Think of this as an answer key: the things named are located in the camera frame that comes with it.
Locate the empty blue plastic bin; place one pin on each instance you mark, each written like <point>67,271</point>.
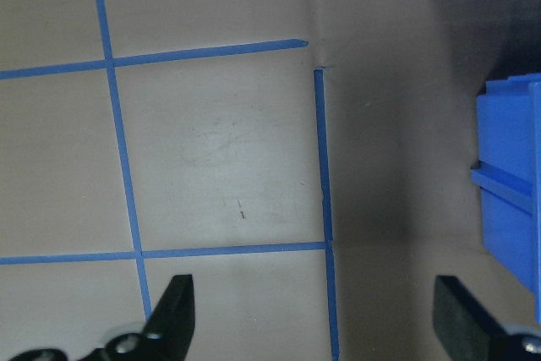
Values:
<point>507,132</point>

